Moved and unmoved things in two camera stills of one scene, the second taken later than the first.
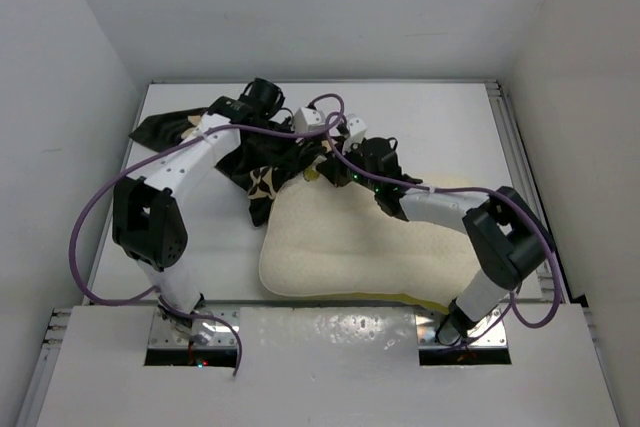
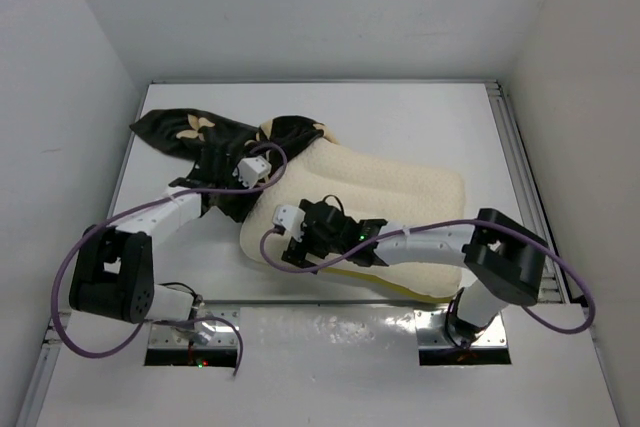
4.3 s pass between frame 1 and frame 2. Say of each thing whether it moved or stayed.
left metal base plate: stayed
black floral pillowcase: moved
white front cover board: stayed
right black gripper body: moved
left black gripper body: moved
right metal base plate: stayed
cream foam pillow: moved
